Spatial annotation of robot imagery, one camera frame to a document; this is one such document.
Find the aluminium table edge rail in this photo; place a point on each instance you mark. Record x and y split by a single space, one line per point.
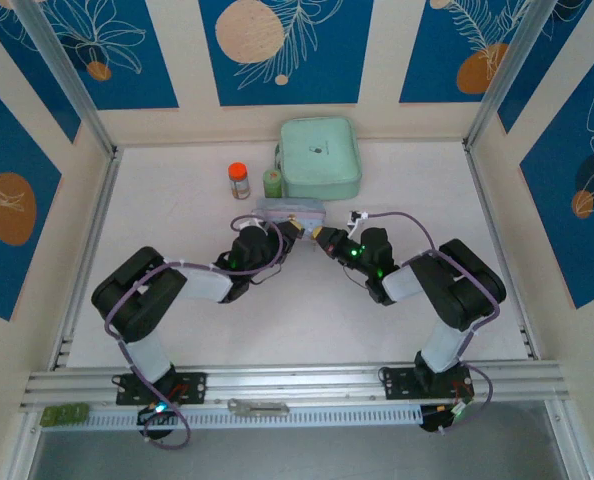
497 240
99 225

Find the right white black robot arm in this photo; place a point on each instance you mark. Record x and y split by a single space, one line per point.
467 285

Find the green circuit board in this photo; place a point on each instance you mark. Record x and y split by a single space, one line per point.
64 416

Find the mint green zip case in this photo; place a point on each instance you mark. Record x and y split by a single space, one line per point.
322 155

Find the right black controller box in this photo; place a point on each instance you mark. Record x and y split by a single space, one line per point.
439 417

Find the black controller box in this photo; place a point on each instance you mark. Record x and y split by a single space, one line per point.
157 417
439 417

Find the left aluminium table edge rail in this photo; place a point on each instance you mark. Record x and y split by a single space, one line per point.
99 225

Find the right aluminium table edge rail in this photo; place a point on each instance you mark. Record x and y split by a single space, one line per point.
497 240

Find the grey pouch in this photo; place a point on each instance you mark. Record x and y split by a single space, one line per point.
282 210

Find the left aluminium frame post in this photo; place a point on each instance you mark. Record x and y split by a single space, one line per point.
64 75

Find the right aluminium frame post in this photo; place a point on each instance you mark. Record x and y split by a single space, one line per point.
512 70

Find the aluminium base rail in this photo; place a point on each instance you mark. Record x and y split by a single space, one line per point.
302 382

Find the small green bottle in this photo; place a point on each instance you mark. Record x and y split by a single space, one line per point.
272 184

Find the aluminium frame post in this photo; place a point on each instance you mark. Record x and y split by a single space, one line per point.
512 70
64 75

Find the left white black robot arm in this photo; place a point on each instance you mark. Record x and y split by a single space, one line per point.
142 290

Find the silver metal bracket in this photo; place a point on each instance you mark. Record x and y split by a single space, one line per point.
257 407

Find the left black controller box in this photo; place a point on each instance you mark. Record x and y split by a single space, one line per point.
157 417

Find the orange lid glass jar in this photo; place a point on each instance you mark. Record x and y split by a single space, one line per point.
239 180

